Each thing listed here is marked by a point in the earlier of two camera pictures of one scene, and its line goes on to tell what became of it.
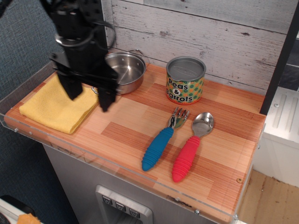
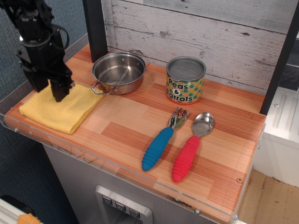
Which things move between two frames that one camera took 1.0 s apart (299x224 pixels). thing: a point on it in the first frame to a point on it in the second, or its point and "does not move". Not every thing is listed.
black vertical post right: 284,55 does not move
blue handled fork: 157,144 does not move
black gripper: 82,59 to 43,57
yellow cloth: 53,106 does not move
